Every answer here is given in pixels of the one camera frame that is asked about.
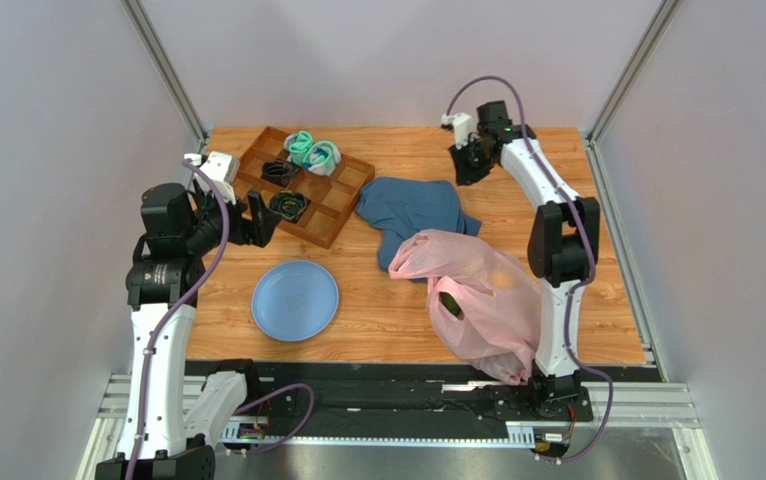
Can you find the aluminium frame rail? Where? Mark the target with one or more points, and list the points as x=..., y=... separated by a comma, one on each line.
x=635, y=426

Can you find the teal white rolled sock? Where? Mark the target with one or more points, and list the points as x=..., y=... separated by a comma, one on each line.
x=298, y=147

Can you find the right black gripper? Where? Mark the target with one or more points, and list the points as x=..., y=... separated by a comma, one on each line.
x=470, y=157

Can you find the blue plate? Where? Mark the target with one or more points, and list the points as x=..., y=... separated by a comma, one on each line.
x=294, y=301

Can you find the pink plastic bag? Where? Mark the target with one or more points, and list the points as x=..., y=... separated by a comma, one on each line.
x=500, y=332

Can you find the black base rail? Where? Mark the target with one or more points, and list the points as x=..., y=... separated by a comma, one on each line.
x=380, y=400

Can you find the teal grey rolled sock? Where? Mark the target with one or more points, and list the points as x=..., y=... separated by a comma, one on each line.
x=323, y=158

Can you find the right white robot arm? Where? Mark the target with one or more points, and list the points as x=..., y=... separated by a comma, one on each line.
x=563, y=245

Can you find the green fake avocado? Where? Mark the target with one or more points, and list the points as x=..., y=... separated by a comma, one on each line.
x=451, y=305

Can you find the right aluminium corner post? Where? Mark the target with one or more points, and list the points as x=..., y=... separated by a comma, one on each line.
x=637, y=61

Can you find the left aluminium corner post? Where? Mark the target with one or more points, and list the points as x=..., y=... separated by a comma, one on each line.
x=149, y=36

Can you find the aluminium corner post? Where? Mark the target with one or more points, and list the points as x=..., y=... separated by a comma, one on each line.
x=149, y=36
x=637, y=61

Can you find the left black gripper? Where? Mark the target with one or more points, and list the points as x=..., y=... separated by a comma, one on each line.
x=259, y=230

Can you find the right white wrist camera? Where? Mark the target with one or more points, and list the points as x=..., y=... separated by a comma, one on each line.
x=462, y=125

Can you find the wooden compartment tray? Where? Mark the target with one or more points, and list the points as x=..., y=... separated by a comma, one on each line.
x=332, y=198

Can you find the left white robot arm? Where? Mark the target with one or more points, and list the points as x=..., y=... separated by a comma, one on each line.
x=156, y=346

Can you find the blue cloth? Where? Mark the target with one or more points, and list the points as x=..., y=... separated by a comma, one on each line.
x=399, y=208

